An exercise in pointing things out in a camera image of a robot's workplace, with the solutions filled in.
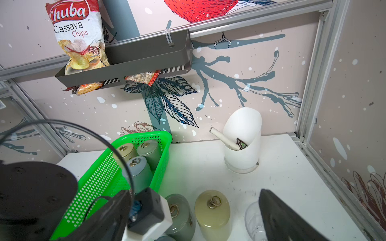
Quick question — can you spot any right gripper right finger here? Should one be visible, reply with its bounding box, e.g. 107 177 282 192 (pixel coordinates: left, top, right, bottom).
258 189 328 241

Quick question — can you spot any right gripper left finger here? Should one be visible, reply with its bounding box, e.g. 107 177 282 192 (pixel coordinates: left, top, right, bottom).
58 190 132 241

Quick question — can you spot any yellow tea canister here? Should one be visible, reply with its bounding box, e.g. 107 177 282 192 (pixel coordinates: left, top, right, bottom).
195 190 232 241
113 143 138 169

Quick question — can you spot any green tea canister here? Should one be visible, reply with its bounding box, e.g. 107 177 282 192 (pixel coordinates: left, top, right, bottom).
137 140 162 171
165 194 196 241

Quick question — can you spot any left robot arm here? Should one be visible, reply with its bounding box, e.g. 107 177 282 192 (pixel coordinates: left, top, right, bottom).
1 162 78 241

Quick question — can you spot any green plastic basket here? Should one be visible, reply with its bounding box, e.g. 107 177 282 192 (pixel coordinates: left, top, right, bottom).
51 131 172 241

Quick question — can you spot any clear plastic cup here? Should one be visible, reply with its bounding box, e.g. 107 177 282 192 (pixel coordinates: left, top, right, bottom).
244 201 268 241

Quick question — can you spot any white spoon in holder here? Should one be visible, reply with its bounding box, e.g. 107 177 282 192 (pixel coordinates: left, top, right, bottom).
209 127 240 151

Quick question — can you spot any white utensil holder cup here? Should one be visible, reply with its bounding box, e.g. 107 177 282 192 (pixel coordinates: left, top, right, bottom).
223 107 262 174

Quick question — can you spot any small snack packet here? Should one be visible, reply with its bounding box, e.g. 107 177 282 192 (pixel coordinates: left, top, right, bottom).
124 70 161 86

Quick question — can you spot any Chuba cassava chips bag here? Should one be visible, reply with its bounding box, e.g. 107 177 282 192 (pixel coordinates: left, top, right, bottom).
45 0 110 75

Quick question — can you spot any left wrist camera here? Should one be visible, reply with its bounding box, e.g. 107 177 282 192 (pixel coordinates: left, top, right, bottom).
122 187 172 241

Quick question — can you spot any dark wall-mounted basket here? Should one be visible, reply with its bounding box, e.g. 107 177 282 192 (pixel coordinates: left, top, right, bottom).
55 30 193 87

